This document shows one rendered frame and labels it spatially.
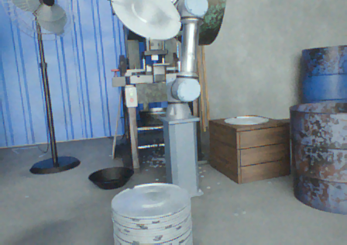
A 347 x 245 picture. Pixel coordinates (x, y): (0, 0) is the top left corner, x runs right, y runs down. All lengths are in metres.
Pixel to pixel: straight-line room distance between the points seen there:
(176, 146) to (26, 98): 2.30
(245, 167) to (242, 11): 2.51
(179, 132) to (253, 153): 0.53
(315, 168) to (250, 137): 0.44
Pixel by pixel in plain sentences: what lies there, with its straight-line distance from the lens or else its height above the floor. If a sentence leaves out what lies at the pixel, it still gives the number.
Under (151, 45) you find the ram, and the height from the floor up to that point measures 0.93.
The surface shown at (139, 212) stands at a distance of 1.05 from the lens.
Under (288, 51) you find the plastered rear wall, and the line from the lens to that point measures 4.27.
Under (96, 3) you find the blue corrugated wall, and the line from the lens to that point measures 3.58.
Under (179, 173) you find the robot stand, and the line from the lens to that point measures 1.68.
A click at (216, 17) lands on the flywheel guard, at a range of 2.25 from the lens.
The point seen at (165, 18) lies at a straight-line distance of 1.25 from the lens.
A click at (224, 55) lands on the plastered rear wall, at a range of 3.84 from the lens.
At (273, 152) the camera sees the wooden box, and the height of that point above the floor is 0.17.
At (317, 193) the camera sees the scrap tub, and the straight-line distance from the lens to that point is 1.65.
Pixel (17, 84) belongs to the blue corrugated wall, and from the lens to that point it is 3.63.
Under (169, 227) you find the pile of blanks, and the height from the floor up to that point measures 0.19.
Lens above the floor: 0.70
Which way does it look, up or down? 8 degrees down
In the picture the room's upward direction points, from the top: 4 degrees counter-clockwise
